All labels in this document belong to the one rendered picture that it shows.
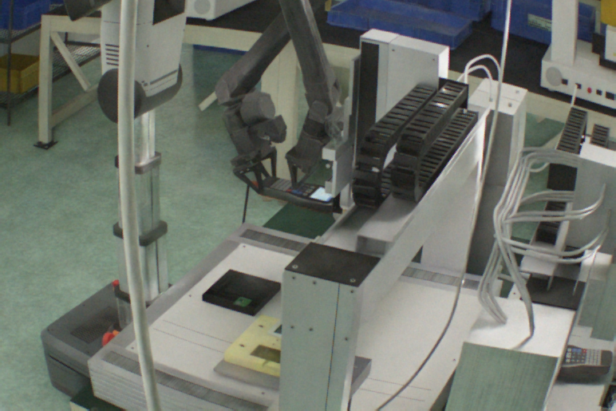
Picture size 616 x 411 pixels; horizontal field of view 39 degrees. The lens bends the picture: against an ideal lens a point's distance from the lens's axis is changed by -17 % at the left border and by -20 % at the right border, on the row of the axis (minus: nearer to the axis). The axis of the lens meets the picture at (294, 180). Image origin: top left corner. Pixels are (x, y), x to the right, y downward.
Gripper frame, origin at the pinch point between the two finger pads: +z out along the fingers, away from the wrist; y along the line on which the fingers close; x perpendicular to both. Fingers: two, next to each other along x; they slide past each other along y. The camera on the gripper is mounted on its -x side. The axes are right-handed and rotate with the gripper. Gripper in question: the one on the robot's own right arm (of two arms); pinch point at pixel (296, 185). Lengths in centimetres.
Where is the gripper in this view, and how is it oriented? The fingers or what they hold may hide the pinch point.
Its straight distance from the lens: 243.6
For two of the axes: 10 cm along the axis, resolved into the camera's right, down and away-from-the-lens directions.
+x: -8.6, -4.4, 2.4
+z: -2.8, 8.2, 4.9
